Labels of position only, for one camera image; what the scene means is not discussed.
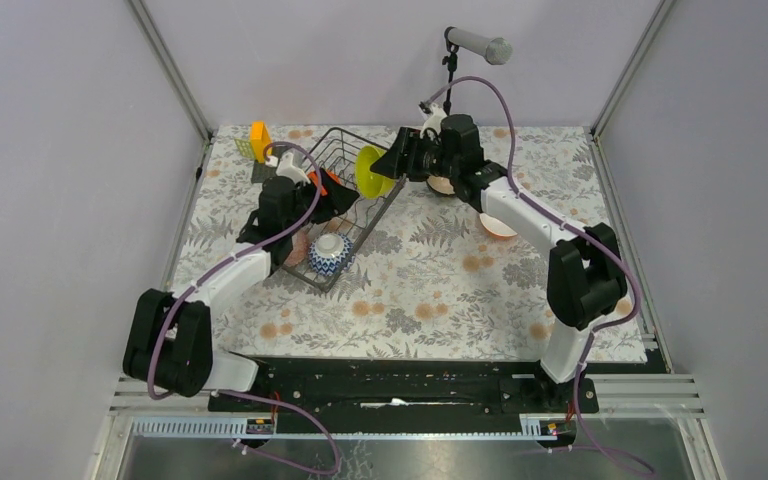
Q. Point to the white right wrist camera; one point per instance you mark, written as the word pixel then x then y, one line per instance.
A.
pixel 433 114

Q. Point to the orange bowl white inside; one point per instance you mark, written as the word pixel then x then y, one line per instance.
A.
pixel 496 228

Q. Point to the yellow-green bowl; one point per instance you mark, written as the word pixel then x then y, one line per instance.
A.
pixel 369 184

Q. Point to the pink patterned bowl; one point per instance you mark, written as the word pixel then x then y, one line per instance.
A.
pixel 299 250

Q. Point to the orange toy block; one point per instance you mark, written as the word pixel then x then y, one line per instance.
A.
pixel 260 141

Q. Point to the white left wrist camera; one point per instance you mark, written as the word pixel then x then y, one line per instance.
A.
pixel 289 165

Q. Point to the dark grey building baseplate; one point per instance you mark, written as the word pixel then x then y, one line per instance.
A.
pixel 261 172

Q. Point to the black wire dish rack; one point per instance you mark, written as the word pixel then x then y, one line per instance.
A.
pixel 338 151

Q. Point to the yellow-green small grid plate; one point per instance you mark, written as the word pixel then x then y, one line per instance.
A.
pixel 244 148

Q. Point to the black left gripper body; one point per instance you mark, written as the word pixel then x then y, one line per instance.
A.
pixel 305 195

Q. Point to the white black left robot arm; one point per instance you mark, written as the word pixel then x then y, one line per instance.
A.
pixel 170 343

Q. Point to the dark teal bowl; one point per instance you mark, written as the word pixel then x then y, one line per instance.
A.
pixel 440 186

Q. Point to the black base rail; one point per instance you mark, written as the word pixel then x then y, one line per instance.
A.
pixel 386 396

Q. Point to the blue white patterned bowl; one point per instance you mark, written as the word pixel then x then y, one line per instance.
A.
pixel 330 253

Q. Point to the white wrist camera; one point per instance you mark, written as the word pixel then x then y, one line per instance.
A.
pixel 433 114
pixel 289 165

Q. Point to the solid orange bowl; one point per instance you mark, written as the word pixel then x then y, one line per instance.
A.
pixel 323 185

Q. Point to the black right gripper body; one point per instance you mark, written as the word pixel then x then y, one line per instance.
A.
pixel 431 160

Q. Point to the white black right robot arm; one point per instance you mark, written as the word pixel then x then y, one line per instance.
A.
pixel 584 280

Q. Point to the grey microphone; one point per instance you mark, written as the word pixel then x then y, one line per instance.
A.
pixel 495 51

